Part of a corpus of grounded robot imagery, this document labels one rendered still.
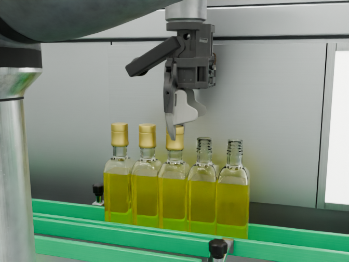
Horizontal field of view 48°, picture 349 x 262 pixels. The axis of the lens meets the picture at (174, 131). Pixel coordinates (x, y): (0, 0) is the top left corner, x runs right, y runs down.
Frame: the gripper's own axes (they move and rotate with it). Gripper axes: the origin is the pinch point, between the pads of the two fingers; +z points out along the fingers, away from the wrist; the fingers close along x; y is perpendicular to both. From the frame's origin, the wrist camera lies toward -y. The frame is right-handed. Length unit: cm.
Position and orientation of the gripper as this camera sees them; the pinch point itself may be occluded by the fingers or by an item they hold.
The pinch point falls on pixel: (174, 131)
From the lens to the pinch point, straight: 75.9
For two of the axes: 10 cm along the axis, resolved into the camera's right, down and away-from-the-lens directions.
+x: 3.0, -1.7, 9.4
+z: 0.0, 9.8, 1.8
